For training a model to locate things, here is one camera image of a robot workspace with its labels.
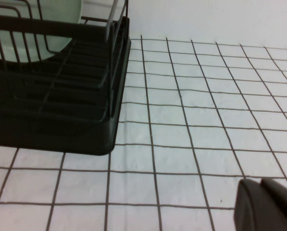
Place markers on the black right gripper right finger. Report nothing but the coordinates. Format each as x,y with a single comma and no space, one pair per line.
282,207

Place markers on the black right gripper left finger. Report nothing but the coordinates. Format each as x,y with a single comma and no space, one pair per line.
250,207

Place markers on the green round plate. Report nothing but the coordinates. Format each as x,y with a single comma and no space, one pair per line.
61,12

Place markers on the black dish drying rack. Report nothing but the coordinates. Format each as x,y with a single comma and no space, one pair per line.
61,137

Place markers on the white black-grid tablecloth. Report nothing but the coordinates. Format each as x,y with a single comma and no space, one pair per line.
181,144

